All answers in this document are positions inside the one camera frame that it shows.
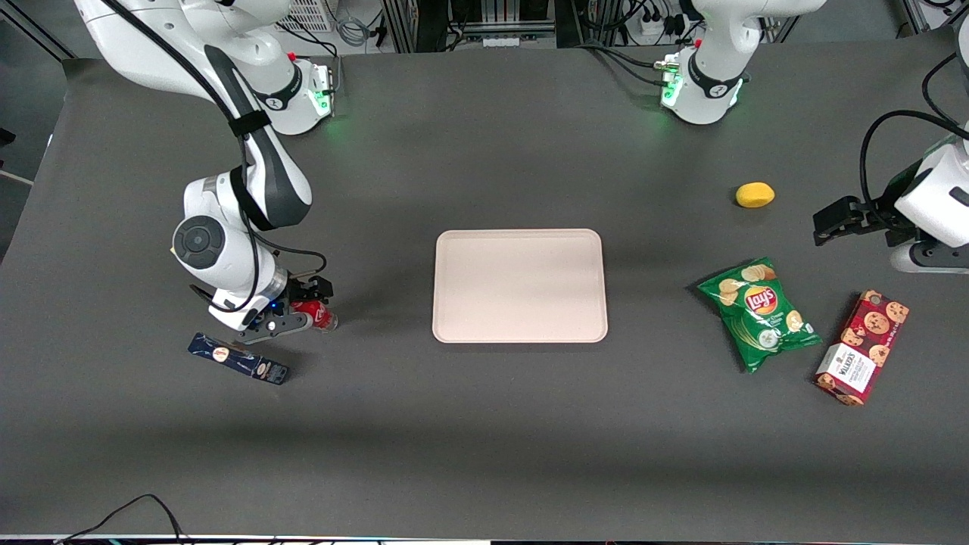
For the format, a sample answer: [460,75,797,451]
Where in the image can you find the green chips bag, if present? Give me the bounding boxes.
[696,257,822,375]

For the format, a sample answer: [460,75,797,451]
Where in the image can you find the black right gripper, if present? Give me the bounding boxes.
[238,276,334,339]

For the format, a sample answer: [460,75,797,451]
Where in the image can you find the dark grey table cover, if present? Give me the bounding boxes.
[0,30,969,542]

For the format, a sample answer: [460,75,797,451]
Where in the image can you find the black thin left arm cable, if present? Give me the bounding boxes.
[921,51,969,129]

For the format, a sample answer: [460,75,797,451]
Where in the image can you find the thin black table-edge cable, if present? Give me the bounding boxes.
[53,494,186,545]

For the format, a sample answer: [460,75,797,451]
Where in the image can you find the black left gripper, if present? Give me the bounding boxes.
[814,163,928,247]

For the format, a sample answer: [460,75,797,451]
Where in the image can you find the white mesh basket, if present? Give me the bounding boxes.
[288,0,335,33]

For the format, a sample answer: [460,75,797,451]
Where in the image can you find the yellow lemon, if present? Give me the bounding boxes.
[735,182,776,209]

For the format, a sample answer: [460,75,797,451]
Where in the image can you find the red cookie box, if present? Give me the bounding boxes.
[814,290,910,407]

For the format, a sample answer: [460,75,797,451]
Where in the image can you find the grey coiled cable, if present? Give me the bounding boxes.
[335,0,373,46]

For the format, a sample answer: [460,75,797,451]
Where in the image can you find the dark blue long box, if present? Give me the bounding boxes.
[187,332,291,385]

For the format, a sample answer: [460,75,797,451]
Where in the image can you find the aluminium frame rack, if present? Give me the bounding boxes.
[382,0,557,54]

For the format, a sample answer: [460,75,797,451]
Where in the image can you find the black base power cable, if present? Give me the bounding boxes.
[577,39,671,88]

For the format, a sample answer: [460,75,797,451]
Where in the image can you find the beige plastic tray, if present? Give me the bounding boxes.
[432,229,609,344]

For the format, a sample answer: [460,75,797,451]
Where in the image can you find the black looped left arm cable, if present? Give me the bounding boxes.
[860,110,969,216]

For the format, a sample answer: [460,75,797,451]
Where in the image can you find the white power strip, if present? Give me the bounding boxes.
[640,14,686,39]

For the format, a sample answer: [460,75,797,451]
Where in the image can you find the red coke bottle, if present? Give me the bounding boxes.
[290,300,339,332]

